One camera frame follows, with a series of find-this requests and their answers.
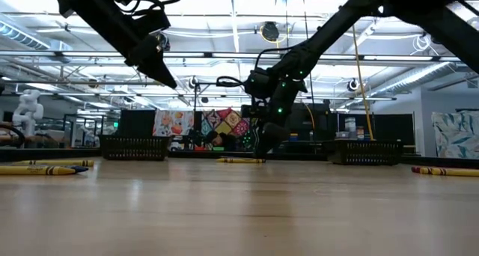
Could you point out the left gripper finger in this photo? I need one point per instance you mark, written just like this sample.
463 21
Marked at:
159 72

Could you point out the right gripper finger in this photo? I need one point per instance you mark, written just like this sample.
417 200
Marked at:
273 136

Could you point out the yellow crayon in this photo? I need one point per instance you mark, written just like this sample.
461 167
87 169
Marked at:
449 171
33 170
56 162
239 160

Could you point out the black plastic mesh basket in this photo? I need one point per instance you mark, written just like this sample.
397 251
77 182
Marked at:
365 153
134 149

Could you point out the pink crayon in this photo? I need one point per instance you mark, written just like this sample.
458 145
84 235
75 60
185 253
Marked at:
415 169

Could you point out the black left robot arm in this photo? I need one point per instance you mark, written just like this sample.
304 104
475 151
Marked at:
97 12

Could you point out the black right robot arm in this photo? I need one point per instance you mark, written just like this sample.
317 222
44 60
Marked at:
337 24

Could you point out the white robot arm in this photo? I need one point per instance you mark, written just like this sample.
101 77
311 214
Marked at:
28 106

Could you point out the small blue box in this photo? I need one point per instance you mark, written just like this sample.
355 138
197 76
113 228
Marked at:
293 137

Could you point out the black cabinet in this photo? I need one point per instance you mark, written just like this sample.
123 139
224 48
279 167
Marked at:
303 121

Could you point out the colourful patchwork quilt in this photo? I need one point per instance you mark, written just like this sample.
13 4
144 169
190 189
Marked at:
228 123

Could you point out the floral patterned cloth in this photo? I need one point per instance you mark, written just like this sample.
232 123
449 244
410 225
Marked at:
172 123

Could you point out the black square panel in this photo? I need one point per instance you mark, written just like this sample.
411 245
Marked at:
136 123

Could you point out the person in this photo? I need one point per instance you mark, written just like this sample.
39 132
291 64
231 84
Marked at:
218 138

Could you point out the white canister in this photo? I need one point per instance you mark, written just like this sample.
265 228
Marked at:
350 127

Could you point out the blue white patterned cloth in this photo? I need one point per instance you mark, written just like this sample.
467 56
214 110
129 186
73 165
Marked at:
456 134

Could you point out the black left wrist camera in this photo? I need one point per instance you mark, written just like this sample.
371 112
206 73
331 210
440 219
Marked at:
157 22

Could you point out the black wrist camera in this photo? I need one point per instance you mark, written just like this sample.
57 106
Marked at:
257 84
157 22

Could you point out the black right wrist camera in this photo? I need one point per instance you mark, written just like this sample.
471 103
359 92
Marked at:
257 84

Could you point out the black metal camera stand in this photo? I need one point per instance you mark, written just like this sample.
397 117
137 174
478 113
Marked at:
195 114

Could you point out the black metal table frame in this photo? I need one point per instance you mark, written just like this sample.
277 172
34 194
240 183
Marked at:
194 155

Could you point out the black partition wall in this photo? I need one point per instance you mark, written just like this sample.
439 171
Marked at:
393 128

